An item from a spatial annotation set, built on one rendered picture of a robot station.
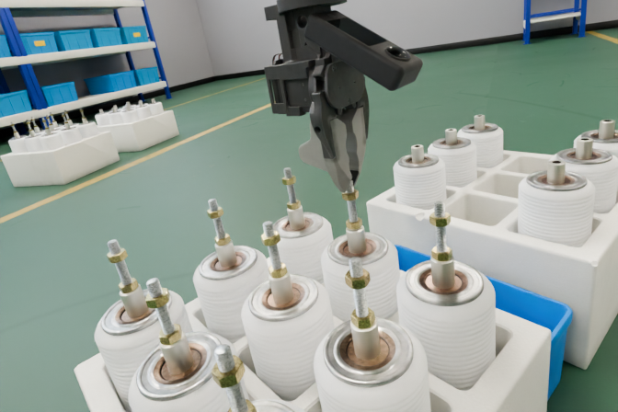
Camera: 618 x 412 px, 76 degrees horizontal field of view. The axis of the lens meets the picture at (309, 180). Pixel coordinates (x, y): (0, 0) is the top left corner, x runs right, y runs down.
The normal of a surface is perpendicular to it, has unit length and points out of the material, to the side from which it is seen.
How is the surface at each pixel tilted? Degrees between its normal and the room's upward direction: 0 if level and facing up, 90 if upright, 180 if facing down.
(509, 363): 0
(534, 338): 0
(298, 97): 90
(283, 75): 90
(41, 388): 0
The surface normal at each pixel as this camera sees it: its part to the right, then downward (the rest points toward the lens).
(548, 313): -0.76, 0.30
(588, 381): -0.16, -0.93
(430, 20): -0.41, 0.37
